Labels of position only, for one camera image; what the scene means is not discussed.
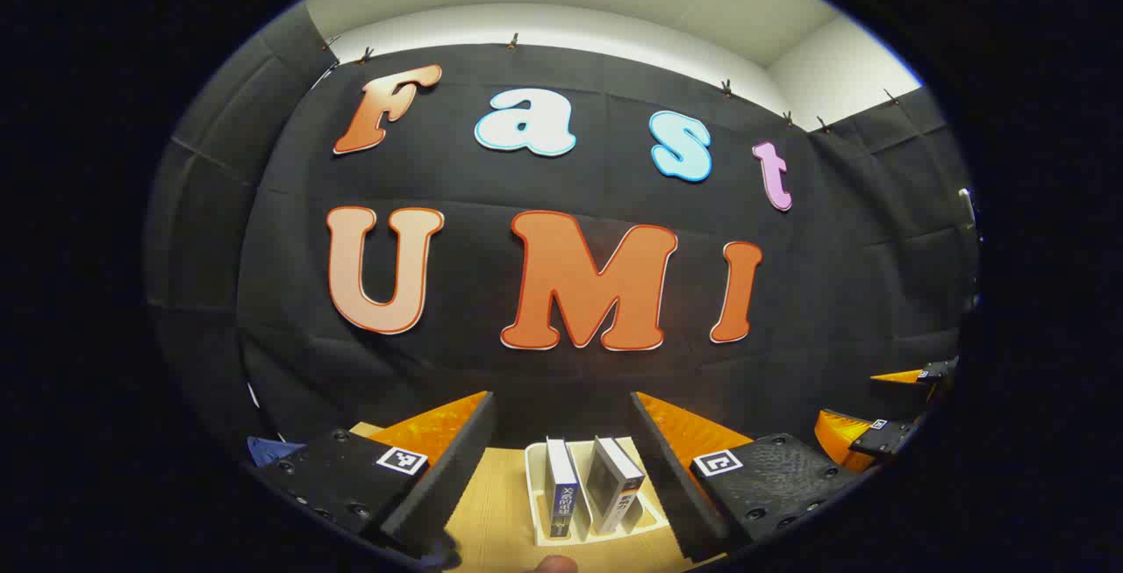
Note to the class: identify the dark blue cover book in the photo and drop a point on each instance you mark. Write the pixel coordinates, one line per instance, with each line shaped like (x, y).
(561, 494)

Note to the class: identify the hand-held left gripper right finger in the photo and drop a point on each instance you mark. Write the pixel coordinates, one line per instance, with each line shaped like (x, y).
(671, 468)

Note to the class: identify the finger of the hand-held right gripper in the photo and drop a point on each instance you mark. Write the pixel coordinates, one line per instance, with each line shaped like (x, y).
(882, 440)
(934, 371)

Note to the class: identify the blue schoolbag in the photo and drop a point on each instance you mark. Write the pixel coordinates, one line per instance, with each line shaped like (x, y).
(272, 450)

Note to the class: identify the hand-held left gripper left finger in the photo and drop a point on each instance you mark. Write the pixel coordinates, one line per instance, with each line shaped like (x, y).
(456, 459)

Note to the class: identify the grey white cover book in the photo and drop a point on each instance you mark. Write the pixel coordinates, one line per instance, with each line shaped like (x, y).
(610, 490)

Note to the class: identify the black backdrop cloth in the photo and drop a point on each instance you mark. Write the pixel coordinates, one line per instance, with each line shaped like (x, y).
(482, 178)

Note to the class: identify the white bookshelf rack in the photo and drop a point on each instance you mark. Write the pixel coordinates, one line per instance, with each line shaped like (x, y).
(537, 503)

